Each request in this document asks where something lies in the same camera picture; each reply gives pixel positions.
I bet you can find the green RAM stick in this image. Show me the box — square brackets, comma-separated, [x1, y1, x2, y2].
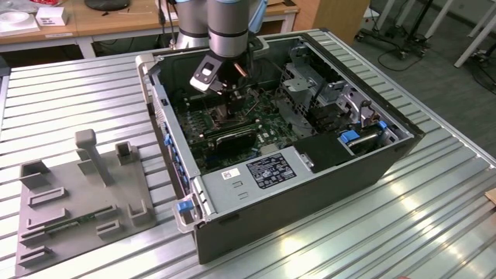
[41, 212, 97, 233]

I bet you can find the black wheeled stand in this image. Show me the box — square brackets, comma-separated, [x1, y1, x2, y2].
[355, 0, 435, 60]

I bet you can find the CPU socket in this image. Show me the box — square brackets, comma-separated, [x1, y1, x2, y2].
[204, 102, 251, 131]

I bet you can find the white table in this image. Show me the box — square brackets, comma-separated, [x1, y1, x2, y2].
[371, 0, 455, 39]
[452, 0, 496, 69]

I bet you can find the white round dish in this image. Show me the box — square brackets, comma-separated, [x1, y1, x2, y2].
[0, 10, 40, 33]

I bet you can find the green motherboard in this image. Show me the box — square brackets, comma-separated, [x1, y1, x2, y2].
[169, 87, 311, 172]

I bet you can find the grey parts rack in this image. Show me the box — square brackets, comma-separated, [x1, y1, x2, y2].
[13, 129, 159, 277]

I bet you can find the blue case latch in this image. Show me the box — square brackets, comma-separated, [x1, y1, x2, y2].
[175, 200, 193, 216]

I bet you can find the white cardboard box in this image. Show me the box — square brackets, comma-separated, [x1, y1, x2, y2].
[35, 7, 69, 27]

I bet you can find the wooden cabinet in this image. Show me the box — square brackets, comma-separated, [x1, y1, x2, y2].
[297, 0, 369, 46]

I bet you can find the wooden desk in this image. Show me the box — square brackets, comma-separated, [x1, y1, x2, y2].
[0, 0, 301, 59]

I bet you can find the black round stand base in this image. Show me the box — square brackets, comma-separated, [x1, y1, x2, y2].
[84, 0, 131, 10]

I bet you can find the black open PC case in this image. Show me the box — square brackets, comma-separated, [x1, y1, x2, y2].
[135, 27, 425, 265]

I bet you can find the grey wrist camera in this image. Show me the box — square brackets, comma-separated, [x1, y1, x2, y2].
[188, 53, 227, 94]

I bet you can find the black graphics card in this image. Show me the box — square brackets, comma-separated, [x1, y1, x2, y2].
[203, 123, 261, 154]

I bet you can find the black plastic shroud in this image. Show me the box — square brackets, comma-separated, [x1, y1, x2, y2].
[292, 134, 359, 174]

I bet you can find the black hanging cable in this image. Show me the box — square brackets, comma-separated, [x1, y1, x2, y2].
[156, 0, 177, 50]

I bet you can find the black RAM slot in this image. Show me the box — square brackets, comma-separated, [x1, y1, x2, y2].
[188, 93, 224, 102]
[191, 97, 228, 108]
[189, 95, 225, 105]

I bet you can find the silver drive cage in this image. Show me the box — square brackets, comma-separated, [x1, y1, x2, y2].
[277, 39, 352, 130]

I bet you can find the silver power supply unit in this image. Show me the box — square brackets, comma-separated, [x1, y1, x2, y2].
[192, 144, 316, 214]

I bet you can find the pale blue teach pendant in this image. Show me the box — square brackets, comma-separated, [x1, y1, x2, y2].
[247, 0, 269, 33]

